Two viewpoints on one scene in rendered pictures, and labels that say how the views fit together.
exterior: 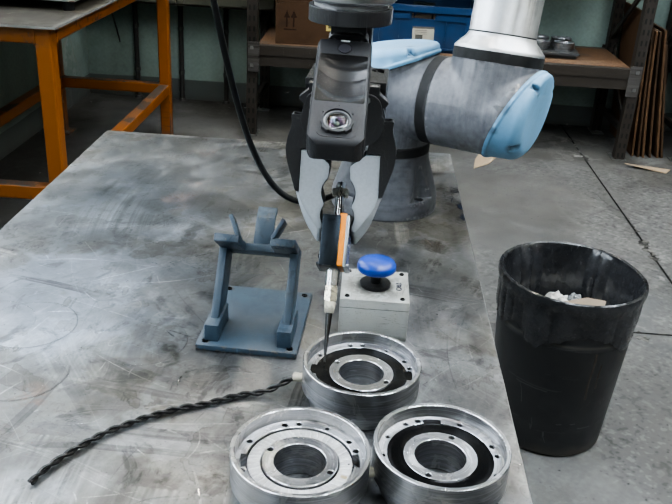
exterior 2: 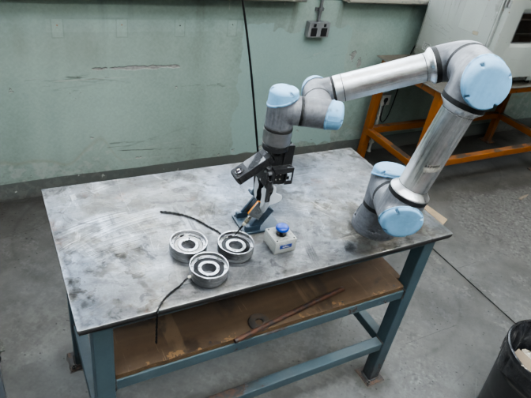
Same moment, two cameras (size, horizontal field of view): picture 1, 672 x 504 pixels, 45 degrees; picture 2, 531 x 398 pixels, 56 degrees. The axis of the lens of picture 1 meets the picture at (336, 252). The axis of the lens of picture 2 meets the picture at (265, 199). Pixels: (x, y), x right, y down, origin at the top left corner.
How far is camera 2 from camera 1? 1.09 m
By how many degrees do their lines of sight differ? 49
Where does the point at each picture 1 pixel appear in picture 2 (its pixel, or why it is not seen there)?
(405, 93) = (374, 186)
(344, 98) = (247, 166)
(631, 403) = not seen: outside the picture
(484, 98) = (382, 204)
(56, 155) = not seen: hidden behind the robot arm
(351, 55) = (263, 156)
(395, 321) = (273, 246)
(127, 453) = (180, 221)
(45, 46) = (437, 99)
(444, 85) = (381, 191)
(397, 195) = (363, 223)
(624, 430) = not seen: outside the picture
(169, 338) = (232, 210)
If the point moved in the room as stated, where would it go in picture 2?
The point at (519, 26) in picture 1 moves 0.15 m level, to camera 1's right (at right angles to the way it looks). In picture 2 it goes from (408, 184) to (448, 215)
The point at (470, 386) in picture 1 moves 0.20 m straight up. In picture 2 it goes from (261, 274) to (272, 215)
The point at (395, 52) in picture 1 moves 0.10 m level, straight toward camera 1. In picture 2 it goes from (378, 169) to (351, 173)
